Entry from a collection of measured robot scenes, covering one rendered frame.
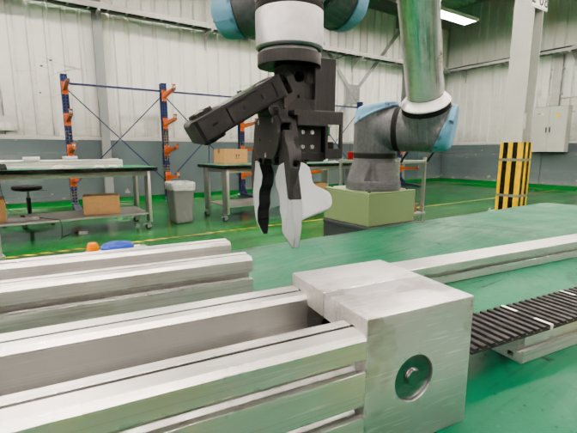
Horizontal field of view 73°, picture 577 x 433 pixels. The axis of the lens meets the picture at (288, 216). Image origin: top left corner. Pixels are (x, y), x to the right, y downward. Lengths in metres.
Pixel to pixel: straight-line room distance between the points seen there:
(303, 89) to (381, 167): 0.63
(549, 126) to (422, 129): 10.92
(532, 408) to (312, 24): 0.39
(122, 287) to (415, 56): 0.78
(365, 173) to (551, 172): 11.16
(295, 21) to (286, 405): 0.35
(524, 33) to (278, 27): 6.62
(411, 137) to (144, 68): 7.48
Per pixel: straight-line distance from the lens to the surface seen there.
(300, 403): 0.24
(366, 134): 1.06
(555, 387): 0.41
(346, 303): 0.26
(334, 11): 0.54
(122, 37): 8.29
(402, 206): 1.10
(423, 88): 0.98
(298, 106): 0.45
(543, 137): 11.94
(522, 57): 6.93
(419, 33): 0.94
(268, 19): 0.45
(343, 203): 1.07
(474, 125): 13.18
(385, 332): 0.25
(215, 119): 0.41
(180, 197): 5.39
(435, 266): 0.60
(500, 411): 0.36
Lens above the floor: 0.97
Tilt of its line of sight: 10 degrees down
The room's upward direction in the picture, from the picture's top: straight up
